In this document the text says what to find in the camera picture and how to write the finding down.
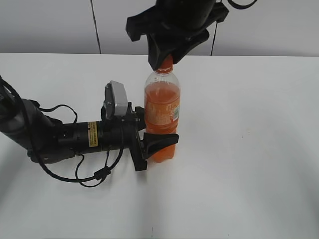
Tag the orange bottle cap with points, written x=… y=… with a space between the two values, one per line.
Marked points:
x=166 y=66

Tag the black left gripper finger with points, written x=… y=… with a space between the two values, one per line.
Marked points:
x=140 y=113
x=153 y=143

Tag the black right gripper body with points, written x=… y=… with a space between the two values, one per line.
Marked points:
x=177 y=18

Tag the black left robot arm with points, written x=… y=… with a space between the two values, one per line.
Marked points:
x=26 y=123

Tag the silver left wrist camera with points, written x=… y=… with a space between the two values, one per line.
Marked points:
x=116 y=102

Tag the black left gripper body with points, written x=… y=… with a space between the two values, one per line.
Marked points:
x=121 y=133

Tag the orange soda plastic bottle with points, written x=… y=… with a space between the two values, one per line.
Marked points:
x=162 y=101

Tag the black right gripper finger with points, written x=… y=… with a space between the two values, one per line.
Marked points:
x=184 y=46
x=159 y=47

